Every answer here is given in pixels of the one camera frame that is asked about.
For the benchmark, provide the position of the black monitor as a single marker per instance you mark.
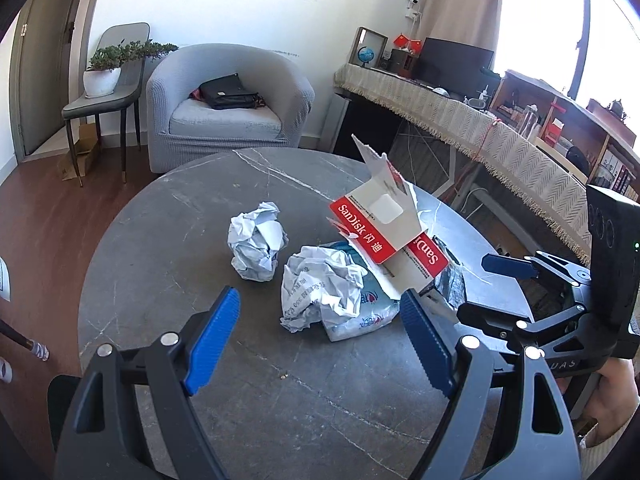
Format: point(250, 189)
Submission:
point(455, 62)

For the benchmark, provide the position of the potted plant in white pot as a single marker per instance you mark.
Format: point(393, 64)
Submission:
point(102, 80)

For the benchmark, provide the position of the black chair leg with sock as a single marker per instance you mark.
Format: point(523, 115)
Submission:
point(35, 349)

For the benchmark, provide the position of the white computer mouse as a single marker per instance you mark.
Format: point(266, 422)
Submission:
point(441, 91)

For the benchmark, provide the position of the silver foil wrapper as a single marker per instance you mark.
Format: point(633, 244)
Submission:
point(452, 285)

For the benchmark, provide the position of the grey armchair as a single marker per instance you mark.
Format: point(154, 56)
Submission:
point(225, 125)

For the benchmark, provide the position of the dark wooden box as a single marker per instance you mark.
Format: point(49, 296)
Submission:
point(402, 62)

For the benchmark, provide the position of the grey door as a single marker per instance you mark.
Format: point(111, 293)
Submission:
point(45, 85)

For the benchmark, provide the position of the wooden picture frame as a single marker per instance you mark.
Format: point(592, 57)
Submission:
point(382, 47)

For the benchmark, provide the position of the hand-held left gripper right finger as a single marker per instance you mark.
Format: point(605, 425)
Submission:
point(425, 340)

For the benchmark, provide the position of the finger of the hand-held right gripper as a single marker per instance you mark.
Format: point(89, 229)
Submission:
point(505, 266)
point(492, 322)

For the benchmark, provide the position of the red and white cardboard box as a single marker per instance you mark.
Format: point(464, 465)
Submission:
point(370, 240)

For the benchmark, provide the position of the beige curtain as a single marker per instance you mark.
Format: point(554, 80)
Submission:
point(465, 5)

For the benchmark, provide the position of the white security camera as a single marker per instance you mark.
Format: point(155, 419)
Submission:
point(416, 2)

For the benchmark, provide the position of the printed white wrapper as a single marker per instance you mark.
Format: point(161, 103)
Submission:
point(312, 290)

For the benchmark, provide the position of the brown cardboard box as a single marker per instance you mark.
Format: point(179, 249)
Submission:
point(82, 152)

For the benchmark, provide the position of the person's right forearm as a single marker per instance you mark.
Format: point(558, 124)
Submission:
point(620, 400)

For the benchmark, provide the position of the grey dining chair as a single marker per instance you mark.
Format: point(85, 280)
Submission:
point(127, 67)

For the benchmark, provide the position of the black bag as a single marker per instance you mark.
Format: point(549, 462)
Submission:
point(225, 92)

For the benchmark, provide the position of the desk with beige cloth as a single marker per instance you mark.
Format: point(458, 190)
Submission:
point(475, 125)

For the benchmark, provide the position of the small blue globe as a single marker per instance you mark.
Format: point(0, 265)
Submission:
point(366, 55)

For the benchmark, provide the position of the white desk side panel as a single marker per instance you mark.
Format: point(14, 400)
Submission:
point(339, 125)

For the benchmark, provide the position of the window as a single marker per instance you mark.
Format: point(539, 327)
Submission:
point(540, 20)

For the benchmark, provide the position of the wooden shelf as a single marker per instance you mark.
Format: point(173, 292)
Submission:
point(585, 125)

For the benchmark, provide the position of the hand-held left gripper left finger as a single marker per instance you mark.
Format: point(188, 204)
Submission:
point(215, 330)

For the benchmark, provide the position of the blue tissue pack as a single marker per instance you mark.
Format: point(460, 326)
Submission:
point(362, 327)

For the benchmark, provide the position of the white paper ball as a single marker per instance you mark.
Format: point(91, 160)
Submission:
point(257, 242)

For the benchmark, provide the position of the small red flags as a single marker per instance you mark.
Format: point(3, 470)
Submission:
point(407, 42)

